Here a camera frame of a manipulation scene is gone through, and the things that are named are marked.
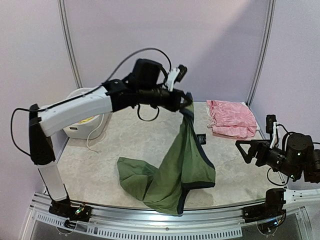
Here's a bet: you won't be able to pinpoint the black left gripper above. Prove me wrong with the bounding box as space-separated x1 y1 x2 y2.
138 84 193 112

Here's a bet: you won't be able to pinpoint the green sleeveless shirt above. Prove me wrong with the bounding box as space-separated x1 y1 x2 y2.
117 103 216 216

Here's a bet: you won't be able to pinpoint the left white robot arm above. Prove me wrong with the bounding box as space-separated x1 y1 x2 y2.
28 58 192 217

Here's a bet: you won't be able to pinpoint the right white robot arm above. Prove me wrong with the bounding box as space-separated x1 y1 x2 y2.
235 131 320 184

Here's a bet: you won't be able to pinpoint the white plastic laundry basket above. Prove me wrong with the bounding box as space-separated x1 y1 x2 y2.
62 86 112 140

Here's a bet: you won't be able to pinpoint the pink folded shorts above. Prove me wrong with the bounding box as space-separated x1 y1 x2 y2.
206 100 258 140

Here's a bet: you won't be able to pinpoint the yellow garment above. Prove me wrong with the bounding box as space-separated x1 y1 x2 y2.
78 116 95 124

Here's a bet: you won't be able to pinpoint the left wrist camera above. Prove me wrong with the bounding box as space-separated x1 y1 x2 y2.
163 64 188 92

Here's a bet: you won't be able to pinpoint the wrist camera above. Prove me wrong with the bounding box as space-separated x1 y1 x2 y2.
265 114 279 149
163 64 188 92

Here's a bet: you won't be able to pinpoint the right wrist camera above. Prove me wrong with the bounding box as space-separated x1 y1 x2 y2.
265 114 279 149

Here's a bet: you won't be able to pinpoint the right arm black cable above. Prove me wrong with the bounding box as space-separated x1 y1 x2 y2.
266 123 320 187

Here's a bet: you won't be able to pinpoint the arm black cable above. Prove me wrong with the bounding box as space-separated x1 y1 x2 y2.
10 47 173 157
266 123 320 187

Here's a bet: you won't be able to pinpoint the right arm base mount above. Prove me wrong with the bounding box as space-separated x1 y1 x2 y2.
241 188 287 235

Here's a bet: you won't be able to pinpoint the aluminium front rail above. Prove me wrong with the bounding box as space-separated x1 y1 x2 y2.
22 193 313 240

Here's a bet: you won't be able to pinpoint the right aluminium corner post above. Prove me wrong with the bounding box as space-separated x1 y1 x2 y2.
246 0 276 108

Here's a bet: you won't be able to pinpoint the aluminium corner post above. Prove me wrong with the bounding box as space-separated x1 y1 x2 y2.
246 0 276 108
57 0 83 88

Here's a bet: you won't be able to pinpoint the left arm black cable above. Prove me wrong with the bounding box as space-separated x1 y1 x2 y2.
10 47 173 157

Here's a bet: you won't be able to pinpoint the left aluminium corner post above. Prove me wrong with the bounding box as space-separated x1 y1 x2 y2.
57 0 83 88

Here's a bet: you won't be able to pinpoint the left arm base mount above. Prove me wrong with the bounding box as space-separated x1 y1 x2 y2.
48 195 93 230

